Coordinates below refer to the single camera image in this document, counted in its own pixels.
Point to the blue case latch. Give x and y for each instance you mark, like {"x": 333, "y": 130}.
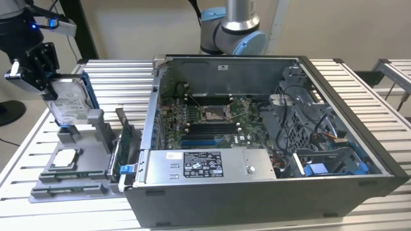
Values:
{"x": 128, "y": 169}

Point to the green motherboard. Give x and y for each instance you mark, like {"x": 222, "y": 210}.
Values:
{"x": 254, "y": 127}

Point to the CPU socket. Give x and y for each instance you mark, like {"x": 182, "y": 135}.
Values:
{"x": 214, "y": 115}

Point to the green RAM stick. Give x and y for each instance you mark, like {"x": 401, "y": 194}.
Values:
{"x": 74, "y": 172}
{"x": 61, "y": 189}

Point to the black RAM slot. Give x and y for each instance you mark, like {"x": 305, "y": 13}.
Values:
{"x": 214, "y": 126}
{"x": 209, "y": 102}
{"x": 209, "y": 97}
{"x": 214, "y": 131}

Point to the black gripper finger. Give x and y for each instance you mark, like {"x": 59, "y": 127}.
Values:
{"x": 41, "y": 62}

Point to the silver CPU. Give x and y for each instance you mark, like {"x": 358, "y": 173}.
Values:
{"x": 66, "y": 157}

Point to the black board heatsink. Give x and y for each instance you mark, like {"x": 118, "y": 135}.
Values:
{"x": 182, "y": 90}

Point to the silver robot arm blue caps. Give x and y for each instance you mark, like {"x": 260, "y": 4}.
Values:
{"x": 238, "y": 24}

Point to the graphics card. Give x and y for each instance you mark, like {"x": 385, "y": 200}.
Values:
{"x": 125, "y": 137}

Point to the black round stand base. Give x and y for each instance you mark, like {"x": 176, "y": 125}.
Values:
{"x": 11, "y": 113}

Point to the hard disk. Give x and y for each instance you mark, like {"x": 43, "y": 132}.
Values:
{"x": 69, "y": 103}

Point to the silver camera with blue light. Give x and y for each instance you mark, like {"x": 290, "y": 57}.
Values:
{"x": 66, "y": 27}

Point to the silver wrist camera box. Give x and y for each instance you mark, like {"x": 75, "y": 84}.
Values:
{"x": 25, "y": 83}

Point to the metal slat side table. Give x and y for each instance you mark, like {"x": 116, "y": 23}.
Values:
{"x": 397, "y": 69}

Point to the black box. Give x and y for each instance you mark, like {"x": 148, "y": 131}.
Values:
{"x": 369, "y": 78}

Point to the small case sticker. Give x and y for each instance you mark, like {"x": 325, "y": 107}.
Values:
{"x": 224, "y": 67}

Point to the black frame post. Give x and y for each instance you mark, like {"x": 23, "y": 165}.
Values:
{"x": 85, "y": 29}

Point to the black open PC case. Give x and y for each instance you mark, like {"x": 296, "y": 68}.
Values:
{"x": 225, "y": 207}

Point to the grey disk bay cage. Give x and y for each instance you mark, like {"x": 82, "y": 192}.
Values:
{"x": 298, "y": 120}

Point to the black power supply label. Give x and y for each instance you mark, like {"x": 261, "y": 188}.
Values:
{"x": 202, "y": 164}

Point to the black expansion slot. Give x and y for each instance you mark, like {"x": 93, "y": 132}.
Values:
{"x": 198, "y": 137}

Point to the silver power supply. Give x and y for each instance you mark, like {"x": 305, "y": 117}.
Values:
{"x": 161, "y": 168}

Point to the blue expansion slot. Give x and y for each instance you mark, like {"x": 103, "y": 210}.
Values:
{"x": 200, "y": 144}

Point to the grey parts rack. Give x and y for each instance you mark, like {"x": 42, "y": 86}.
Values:
{"x": 93, "y": 154}

